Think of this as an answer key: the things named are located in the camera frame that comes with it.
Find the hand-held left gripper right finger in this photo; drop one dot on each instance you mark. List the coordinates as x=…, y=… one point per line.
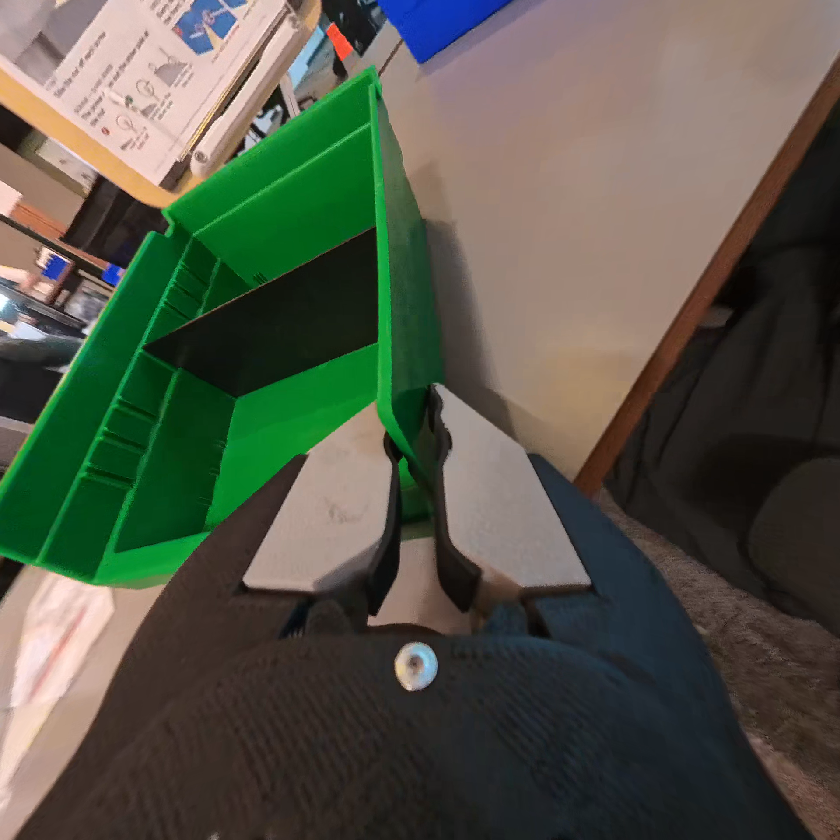
x=512, y=518

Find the black bin divider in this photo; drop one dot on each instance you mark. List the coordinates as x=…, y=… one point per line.
x=295, y=315

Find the green plastic bin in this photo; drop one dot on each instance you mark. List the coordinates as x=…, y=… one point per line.
x=197, y=426

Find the small blue plastic bin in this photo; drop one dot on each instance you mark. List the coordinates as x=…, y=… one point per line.
x=60, y=264

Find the orange traffic cone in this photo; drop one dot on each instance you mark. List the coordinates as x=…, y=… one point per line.
x=340, y=40

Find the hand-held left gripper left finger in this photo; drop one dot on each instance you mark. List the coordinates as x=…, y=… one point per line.
x=321, y=518

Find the person's body in black clothes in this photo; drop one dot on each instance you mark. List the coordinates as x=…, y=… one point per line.
x=722, y=328

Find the large blue plastic bin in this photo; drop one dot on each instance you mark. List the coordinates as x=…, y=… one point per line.
x=439, y=26

